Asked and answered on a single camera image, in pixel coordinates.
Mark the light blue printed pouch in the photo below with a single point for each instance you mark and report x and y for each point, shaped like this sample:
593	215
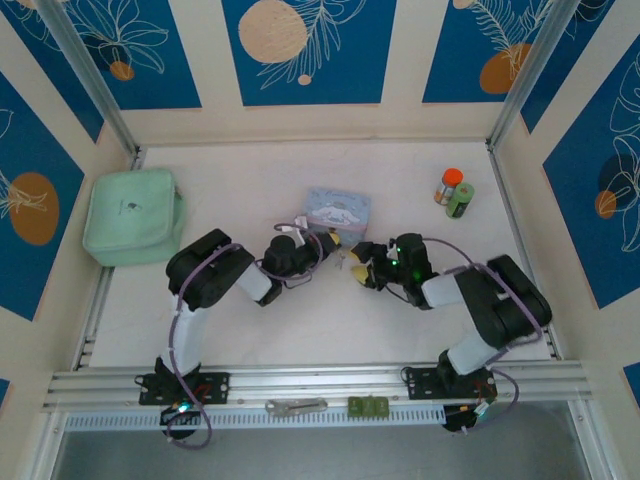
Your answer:
337	205

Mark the green cylindrical bottle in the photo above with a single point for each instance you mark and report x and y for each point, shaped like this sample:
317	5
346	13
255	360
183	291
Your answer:
461	197

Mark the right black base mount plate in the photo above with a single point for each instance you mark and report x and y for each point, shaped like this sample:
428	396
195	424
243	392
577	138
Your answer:
422	382

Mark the aluminium frame post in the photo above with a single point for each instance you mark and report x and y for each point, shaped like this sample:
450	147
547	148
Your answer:
535	65
85	65

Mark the small green square block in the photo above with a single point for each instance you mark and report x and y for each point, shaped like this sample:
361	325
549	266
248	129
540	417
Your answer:
355	406
368	406
382	405

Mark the left black base electronics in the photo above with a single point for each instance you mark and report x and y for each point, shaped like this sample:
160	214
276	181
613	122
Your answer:
180	417

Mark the silver metal wrench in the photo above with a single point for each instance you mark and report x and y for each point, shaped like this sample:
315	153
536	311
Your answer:
295	406

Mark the small silver key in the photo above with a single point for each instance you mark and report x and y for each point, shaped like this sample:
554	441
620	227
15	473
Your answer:
341	259

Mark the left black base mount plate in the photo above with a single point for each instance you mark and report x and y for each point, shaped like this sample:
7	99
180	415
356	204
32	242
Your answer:
215	387

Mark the black base electronics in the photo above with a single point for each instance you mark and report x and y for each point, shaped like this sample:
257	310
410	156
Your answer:
180	417
460	417

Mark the right black base electronics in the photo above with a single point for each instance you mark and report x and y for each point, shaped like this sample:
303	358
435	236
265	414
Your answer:
460	417

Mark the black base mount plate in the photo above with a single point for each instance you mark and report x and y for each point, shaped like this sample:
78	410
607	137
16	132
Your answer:
422	382
215	387

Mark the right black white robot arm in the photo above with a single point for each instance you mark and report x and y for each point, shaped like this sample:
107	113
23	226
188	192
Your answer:
505	300

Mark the aluminium mounting rail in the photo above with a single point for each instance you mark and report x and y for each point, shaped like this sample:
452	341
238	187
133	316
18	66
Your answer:
310	382

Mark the mint green zip pouch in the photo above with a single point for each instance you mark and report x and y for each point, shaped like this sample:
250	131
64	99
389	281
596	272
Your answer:
130	215

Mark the aluminium side rail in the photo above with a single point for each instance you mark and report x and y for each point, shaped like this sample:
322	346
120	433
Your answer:
510	210
95	325

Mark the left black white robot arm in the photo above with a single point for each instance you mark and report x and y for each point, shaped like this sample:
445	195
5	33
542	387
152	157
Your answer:
187	335

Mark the orange cap bottle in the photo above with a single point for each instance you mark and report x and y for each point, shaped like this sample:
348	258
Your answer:
450	177

